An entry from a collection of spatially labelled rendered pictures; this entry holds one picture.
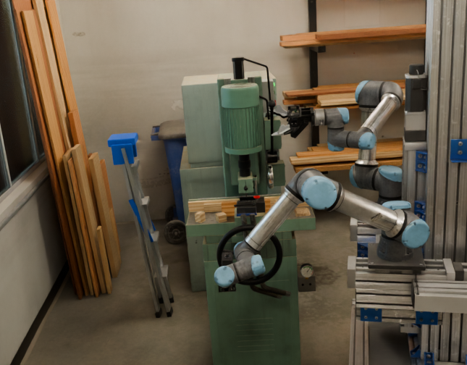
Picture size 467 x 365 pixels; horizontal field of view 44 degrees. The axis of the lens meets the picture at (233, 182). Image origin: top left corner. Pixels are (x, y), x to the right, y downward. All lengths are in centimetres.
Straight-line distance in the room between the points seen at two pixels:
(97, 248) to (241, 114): 181
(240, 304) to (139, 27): 288
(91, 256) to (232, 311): 147
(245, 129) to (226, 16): 248
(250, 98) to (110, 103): 267
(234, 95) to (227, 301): 99
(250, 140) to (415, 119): 72
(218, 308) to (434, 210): 111
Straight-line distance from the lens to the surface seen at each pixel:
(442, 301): 242
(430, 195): 257
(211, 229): 268
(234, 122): 262
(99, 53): 509
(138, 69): 505
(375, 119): 266
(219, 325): 290
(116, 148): 340
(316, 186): 208
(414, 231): 227
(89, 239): 403
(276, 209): 225
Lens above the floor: 187
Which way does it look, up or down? 17 degrees down
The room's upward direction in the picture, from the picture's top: 4 degrees counter-clockwise
